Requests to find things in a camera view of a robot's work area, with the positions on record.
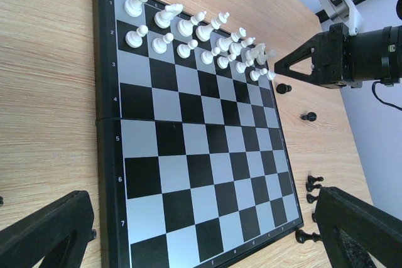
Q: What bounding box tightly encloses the white bishop back row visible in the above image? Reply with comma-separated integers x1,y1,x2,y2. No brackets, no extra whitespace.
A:
177,11,207,37

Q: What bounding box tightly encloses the white knight back row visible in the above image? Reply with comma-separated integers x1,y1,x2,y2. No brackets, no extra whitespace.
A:
154,4,183,29

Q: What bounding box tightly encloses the black and silver chessboard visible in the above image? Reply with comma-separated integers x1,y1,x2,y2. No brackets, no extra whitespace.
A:
93,0,303,267

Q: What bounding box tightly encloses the black pawn right upper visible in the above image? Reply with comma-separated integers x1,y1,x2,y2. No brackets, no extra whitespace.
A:
305,183,322,192

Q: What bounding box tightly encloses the white pawn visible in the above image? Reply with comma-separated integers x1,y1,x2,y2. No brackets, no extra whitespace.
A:
217,54,237,69
200,47,221,65
125,25,148,48
266,71,276,80
235,60,254,73
249,68,268,82
177,40,198,59
151,33,174,54

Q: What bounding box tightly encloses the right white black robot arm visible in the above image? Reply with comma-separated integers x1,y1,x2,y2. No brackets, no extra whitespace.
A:
274,0,401,88

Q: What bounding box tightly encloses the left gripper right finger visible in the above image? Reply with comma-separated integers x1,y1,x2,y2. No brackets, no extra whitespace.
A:
315,186,401,267

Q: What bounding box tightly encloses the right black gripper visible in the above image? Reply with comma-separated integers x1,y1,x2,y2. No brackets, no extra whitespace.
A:
274,23,348,88

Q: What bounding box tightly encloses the white rook back row left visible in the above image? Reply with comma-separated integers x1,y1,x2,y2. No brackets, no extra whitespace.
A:
124,0,148,18

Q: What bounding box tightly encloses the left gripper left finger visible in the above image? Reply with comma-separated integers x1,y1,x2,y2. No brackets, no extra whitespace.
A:
1,190,94,267

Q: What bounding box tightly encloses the white bishop right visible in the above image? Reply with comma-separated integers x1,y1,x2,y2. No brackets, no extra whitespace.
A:
229,37,255,56

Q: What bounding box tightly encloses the black pawn right lower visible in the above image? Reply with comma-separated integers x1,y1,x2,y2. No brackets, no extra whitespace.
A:
306,194,318,204

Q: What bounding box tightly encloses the white queen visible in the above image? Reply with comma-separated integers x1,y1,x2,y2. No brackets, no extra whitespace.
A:
195,12,230,42

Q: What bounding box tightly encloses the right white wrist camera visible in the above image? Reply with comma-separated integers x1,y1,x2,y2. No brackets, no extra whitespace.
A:
319,0,363,36

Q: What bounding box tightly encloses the black piece right tall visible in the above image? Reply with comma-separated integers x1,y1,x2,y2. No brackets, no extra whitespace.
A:
307,175,324,185

